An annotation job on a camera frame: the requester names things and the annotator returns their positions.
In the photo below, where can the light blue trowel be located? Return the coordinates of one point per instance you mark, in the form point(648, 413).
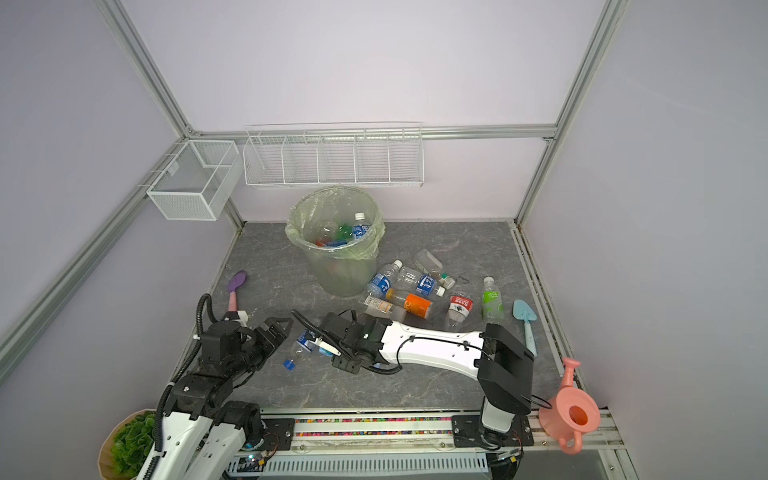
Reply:
point(523, 312)

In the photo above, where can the green mesh trash bin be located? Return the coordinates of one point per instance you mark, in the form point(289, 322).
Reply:
point(343, 271)

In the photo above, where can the purple pink brush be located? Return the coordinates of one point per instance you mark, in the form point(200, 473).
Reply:
point(234, 284)

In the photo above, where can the white label milky bottle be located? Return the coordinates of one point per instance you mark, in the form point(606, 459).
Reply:
point(380, 308)

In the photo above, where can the clear square bottle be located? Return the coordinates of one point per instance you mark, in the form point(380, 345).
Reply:
point(427, 263)

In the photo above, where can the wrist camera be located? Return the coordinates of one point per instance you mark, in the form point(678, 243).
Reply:
point(321, 342)
point(239, 316)

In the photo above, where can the potted green plant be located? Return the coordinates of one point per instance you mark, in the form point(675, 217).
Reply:
point(128, 446)

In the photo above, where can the orange label juice bottle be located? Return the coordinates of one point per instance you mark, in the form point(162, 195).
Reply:
point(411, 302)

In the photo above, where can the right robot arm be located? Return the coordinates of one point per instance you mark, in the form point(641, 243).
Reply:
point(493, 357)

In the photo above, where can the pink watering can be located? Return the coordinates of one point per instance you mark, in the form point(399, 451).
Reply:
point(573, 413)

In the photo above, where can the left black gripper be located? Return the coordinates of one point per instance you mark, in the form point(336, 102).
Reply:
point(270, 345)

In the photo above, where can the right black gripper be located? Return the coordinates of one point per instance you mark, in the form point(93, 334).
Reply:
point(343, 364)

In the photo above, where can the crushed blue label bottle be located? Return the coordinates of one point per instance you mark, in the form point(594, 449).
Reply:
point(302, 352)

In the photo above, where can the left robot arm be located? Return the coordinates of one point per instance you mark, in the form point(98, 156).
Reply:
point(199, 428)

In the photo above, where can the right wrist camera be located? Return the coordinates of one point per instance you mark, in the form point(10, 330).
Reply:
point(321, 342)

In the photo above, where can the small white mesh basket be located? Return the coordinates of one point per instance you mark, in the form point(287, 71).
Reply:
point(198, 180)

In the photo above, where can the green soda bottle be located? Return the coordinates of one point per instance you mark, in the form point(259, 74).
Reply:
point(344, 232)

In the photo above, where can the red label bottle red cap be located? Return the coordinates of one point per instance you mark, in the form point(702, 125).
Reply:
point(459, 309)

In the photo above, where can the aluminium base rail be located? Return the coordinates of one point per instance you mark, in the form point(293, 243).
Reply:
point(413, 431)

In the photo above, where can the long white wire shelf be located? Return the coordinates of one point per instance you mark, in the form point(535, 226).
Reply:
point(344, 153)

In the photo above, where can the colourful label clear bottle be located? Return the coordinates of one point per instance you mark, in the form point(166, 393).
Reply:
point(325, 352)

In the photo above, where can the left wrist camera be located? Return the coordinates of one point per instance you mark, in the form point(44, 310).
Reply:
point(239, 316)

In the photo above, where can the green label bottle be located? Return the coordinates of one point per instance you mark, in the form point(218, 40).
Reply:
point(492, 302)

